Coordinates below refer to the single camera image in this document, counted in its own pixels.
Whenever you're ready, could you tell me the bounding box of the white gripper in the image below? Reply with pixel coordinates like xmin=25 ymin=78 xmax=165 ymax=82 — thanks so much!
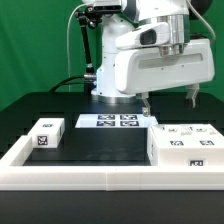
xmin=115 ymin=39 xmax=215 ymax=117

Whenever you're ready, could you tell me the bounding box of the white cabinet door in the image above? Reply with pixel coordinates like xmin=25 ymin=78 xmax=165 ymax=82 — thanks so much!
xmin=185 ymin=124 xmax=224 ymax=148
xmin=152 ymin=124 xmax=184 ymax=148

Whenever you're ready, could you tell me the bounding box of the white cabinet body box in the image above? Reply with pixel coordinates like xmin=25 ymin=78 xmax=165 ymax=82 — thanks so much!
xmin=147 ymin=124 xmax=224 ymax=167

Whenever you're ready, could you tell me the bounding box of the white cabinet top block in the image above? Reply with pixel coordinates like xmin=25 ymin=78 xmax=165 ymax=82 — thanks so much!
xmin=28 ymin=118 xmax=65 ymax=148

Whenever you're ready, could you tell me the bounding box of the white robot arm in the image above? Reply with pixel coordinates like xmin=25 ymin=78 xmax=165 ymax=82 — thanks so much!
xmin=82 ymin=0 xmax=215 ymax=116

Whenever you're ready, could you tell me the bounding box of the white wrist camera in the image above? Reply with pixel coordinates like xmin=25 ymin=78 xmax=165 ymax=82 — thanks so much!
xmin=115 ymin=22 xmax=171 ymax=50

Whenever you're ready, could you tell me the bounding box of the black cable bundle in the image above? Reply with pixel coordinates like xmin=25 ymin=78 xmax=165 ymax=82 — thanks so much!
xmin=49 ymin=75 xmax=98 ymax=93

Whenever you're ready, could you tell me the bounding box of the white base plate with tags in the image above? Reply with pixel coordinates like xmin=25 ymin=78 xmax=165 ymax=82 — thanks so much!
xmin=75 ymin=114 xmax=158 ymax=128

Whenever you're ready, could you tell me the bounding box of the white cable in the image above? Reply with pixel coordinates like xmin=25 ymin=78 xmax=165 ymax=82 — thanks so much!
xmin=66 ymin=3 xmax=88 ymax=93

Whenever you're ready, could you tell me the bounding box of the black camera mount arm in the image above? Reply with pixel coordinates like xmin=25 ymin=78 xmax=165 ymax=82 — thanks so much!
xmin=74 ymin=5 xmax=124 ymax=81

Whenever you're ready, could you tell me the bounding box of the white U-shaped obstacle wall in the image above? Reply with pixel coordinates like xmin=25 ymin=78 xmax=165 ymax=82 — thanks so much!
xmin=0 ymin=136 xmax=224 ymax=191

